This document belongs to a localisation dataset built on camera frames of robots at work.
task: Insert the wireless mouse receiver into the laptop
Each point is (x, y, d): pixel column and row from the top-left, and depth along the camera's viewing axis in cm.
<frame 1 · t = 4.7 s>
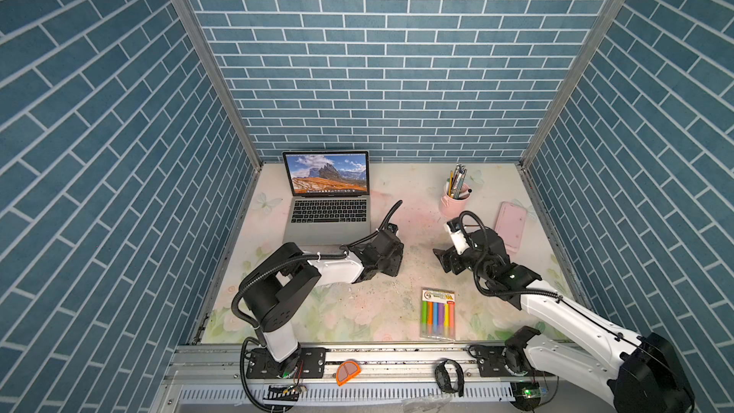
left hand: (400, 261, 92), fingers open
right hand: (448, 244, 83), fingers open
pink pen holder cup: (453, 208, 102), point 6 cm above the table
pens in cup: (455, 183, 98), point 15 cm above the table
pack of coloured markers: (438, 314, 83), on the table
white fabric butterfly decoration: (266, 204, 110), on the table

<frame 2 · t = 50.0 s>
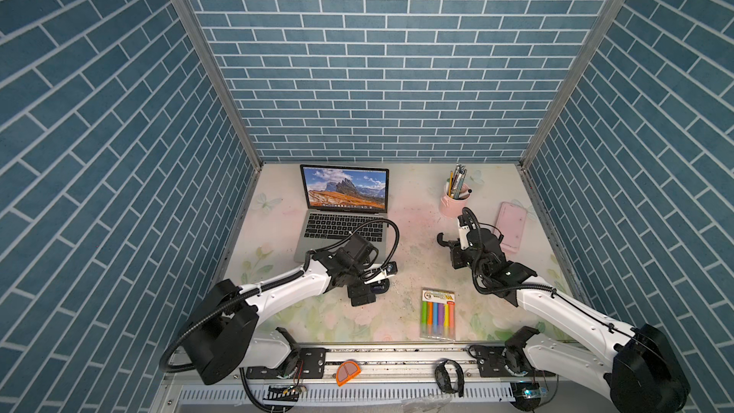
left hand: (375, 279, 84), fingers open
right hand: (455, 242, 85), fingers open
the named things where they were.

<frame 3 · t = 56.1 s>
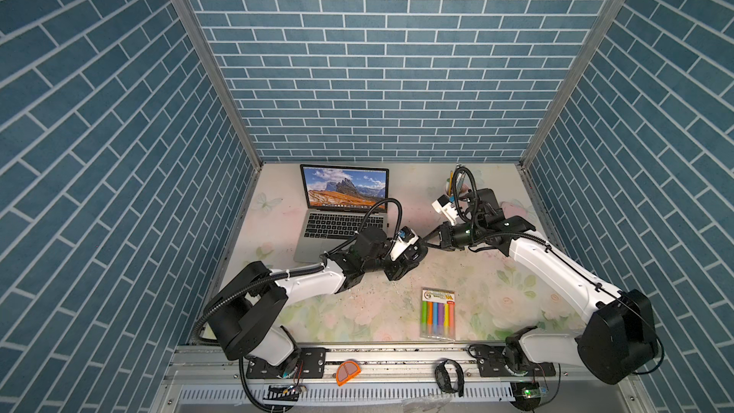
left hand: (417, 259, 82), fingers open
right hand: (426, 243, 76), fingers closed
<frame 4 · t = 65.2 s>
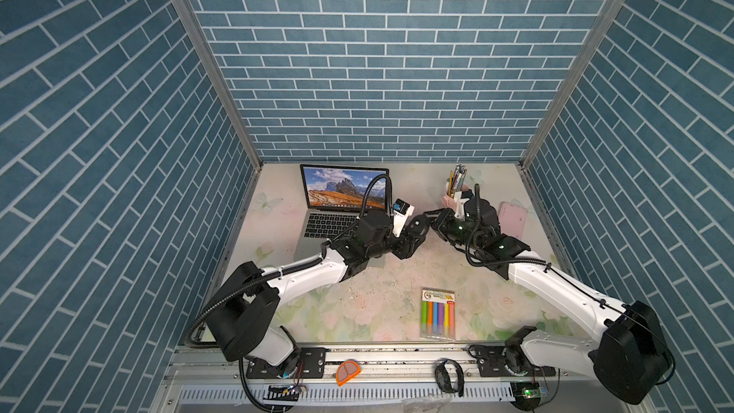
left hand: (425, 237, 79), fingers open
right hand: (424, 217, 79), fingers open
